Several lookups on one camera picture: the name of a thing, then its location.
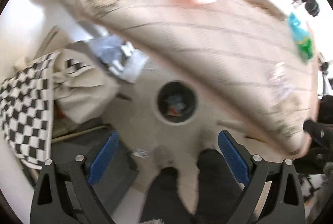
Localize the small silver blister pack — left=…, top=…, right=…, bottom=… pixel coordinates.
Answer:
left=269, top=62, right=293, bottom=101

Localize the floral patterned tablecloth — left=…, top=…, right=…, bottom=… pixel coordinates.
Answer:
left=75, top=0, right=318, bottom=158

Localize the white round trash bin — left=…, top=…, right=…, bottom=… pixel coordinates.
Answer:
left=152, top=80, right=199, bottom=126

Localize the checkered cloth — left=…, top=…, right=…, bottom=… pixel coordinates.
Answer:
left=1, top=52, right=60, bottom=170

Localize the teal green snack bag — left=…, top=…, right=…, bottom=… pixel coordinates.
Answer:
left=288, top=12, right=314, bottom=62

